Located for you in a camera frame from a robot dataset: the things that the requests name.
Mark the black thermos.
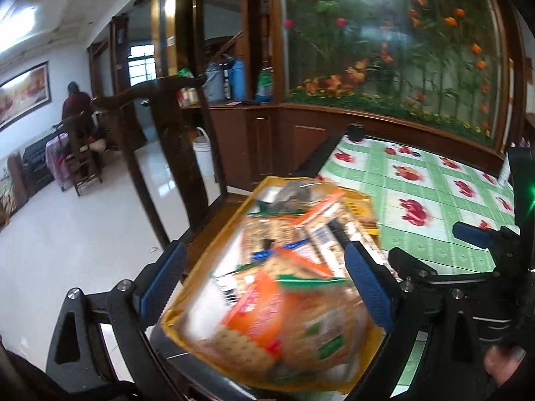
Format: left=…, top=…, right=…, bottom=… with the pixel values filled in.
left=223, top=58, right=234, bottom=101

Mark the green fruit print tablecloth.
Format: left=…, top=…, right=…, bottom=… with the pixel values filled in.
left=315, top=134, right=521, bottom=390

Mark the blue bottle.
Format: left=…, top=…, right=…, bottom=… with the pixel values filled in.
left=231, top=59, right=246, bottom=100

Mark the framed wall picture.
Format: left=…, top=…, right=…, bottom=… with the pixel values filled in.
left=0, top=60, right=53, bottom=132

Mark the wooden partition cabinet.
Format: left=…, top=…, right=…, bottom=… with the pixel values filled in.
left=150, top=0, right=535, bottom=193

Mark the flower scene glass panel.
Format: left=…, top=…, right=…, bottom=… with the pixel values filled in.
left=279, top=0, right=508, bottom=147

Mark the person's right forearm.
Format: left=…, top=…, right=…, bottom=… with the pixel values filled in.
left=493, top=351, right=535, bottom=401

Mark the white plastic bucket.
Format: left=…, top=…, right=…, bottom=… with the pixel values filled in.
left=191, top=127, right=216, bottom=178

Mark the pink cloth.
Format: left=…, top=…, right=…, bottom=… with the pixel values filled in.
left=45, top=134, right=72, bottom=190

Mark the black sofa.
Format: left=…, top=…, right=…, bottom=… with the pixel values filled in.
left=21, top=136, right=57, bottom=193

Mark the small wooden chair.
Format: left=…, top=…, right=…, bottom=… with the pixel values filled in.
left=56, top=111, right=105, bottom=197

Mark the yellow plastic basket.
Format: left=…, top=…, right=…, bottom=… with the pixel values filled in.
left=161, top=175, right=385, bottom=395

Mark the person's right hand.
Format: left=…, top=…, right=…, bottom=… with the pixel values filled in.
left=484, top=345, right=525, bottom=387

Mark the dark wooden chair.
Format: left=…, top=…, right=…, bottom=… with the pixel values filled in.
left=90, top=73, right=260, bottom=255

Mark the pile of mixed snack packs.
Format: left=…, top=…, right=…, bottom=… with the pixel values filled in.
left=176, top=177, right=377, bottom=385

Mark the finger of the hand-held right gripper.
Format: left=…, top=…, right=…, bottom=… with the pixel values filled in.
left=453, top=222, right=521, bottom=260
left=389, top=248, right=519, bottom=289

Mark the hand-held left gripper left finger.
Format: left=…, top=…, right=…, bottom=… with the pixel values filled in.
left=45, top=241, right=188, bottom=387

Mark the green printed bag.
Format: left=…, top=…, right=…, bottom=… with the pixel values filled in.
left=256, top=64, right=274, bottom=103

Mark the grey-blue kettle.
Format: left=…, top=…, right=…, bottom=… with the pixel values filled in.
left=205, top=62, right=226, bottom=102

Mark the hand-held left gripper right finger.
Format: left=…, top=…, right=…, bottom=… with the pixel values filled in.
left=344, top=241, right=502, bottom=401

